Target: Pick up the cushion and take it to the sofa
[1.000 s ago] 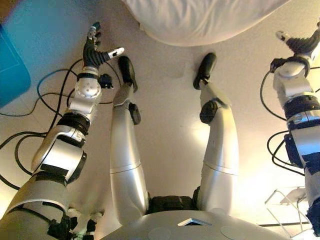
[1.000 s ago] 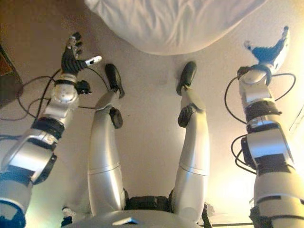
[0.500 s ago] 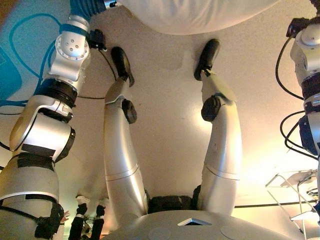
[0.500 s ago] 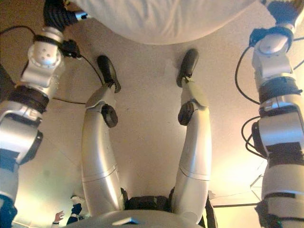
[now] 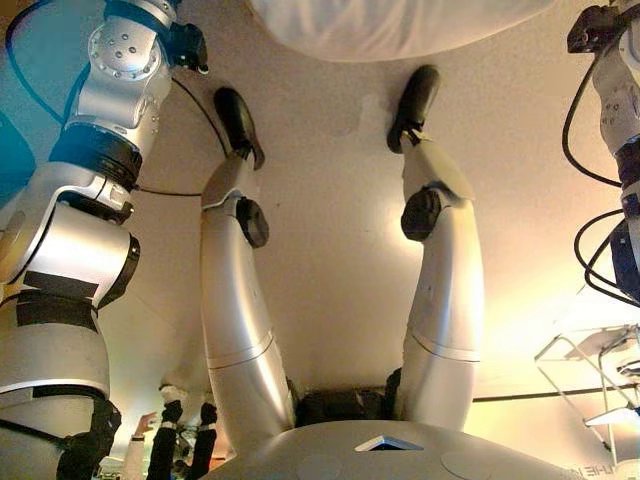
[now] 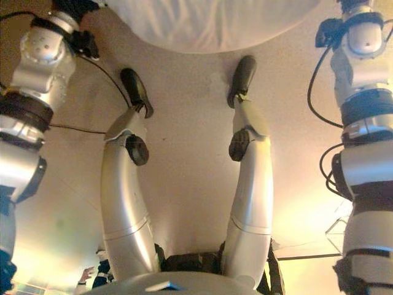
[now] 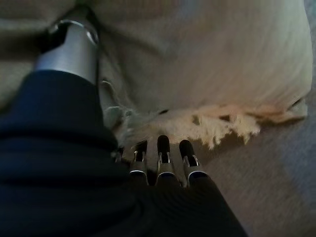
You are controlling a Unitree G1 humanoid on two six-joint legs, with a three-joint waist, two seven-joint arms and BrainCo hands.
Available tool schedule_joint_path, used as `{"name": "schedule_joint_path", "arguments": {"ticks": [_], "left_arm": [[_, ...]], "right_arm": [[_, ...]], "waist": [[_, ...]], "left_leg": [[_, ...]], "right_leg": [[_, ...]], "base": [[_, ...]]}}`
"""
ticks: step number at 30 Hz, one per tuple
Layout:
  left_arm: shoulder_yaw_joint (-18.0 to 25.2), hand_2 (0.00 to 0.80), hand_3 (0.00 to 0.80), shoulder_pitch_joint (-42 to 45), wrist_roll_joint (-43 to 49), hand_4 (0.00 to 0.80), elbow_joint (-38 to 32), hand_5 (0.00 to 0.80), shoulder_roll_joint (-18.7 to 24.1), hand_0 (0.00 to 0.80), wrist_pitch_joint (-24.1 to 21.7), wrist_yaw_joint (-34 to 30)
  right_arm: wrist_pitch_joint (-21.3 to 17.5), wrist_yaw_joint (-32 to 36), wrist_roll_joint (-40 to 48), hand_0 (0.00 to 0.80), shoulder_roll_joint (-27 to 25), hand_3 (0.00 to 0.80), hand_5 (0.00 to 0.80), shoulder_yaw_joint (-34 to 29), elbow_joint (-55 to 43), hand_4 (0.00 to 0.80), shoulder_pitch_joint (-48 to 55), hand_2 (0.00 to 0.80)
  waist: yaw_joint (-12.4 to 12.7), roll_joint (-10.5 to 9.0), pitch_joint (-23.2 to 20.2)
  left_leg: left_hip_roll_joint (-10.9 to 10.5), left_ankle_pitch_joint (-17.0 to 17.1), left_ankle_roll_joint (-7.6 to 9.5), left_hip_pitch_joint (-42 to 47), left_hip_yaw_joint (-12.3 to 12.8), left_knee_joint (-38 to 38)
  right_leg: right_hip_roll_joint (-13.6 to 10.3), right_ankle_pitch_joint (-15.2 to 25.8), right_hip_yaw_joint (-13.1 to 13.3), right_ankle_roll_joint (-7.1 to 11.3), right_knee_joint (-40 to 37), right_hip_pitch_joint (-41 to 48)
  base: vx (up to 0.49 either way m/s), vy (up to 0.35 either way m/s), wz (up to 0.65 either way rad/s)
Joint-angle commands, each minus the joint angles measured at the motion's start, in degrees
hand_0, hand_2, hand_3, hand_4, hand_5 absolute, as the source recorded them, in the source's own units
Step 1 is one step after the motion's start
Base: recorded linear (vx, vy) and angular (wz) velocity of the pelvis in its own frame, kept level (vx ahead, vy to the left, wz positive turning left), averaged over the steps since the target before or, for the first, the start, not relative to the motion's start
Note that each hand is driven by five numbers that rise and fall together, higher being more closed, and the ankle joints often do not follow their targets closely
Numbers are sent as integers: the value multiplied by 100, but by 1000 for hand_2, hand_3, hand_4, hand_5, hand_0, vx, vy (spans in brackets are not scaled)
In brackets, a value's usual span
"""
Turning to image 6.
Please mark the dark left robot hand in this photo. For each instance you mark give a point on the dark left robot hand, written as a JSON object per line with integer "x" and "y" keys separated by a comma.
{"x": 80, "y": 6}

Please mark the dark right robot hand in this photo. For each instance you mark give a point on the dark right robot hand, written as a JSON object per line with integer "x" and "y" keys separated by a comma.
{"x": 356, "y": 4}

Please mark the white cloth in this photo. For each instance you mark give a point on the white cloth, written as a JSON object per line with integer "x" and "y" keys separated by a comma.
{"x": 215, "y": 21}

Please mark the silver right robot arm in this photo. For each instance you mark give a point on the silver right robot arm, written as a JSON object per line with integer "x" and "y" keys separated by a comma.
{"x": 365, "y": 40}

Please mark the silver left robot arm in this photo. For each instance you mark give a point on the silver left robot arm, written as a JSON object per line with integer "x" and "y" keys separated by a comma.
{"x": 40, "y": 49}

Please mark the dark left robot foot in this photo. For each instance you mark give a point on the dark left robot foot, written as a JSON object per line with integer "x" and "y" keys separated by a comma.
{"x": 135, "y": 86}

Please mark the dark robot foot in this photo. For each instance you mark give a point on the dark robot foot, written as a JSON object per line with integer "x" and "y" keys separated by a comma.
{"x": 244, "y": 75}
{"x": 135, "y": 86}

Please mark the dark right robot foot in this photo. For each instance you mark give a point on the dark right robot foot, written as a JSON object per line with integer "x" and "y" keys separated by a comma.
{"x": 244, "y": 75}

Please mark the white left robot leg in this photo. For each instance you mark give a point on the white left robot leg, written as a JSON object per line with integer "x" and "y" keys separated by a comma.
{"x": 122, "y": 199}

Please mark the white robot leg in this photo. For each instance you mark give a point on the white robot leg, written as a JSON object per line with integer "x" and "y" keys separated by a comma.
{"x": 251, "y": 199}
{"x": 122, "y": 199}

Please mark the white right robot leg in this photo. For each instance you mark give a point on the white right robot leg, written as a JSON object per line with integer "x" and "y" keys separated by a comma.
{"x": 251, "y": 199}

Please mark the clear plastic container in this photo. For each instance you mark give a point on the clear plastic container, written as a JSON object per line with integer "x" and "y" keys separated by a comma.
{"x": 337, "y": 235}

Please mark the person in dark clothes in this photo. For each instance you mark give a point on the person in dark clothes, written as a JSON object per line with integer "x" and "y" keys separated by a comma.
{"x": 102, "y": 272}

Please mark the black waist harness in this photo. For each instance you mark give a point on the black waist harness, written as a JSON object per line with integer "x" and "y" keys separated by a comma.
{"x": 190, "y": 261}

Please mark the silver robot torso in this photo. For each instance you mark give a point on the silver robot torso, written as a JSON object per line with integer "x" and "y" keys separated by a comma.
{"x": 184, "y": 285}

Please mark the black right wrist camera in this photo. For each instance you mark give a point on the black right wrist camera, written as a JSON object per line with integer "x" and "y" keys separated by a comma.
{"x": 330, "y": 32}

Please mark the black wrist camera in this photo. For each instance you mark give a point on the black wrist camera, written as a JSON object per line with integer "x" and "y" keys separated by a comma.
{"x": 330, "y": 32}
{"x": 87, "y": 44}

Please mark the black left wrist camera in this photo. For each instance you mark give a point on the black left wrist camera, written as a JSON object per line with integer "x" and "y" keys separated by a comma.
{"x": 87, "y": 44}

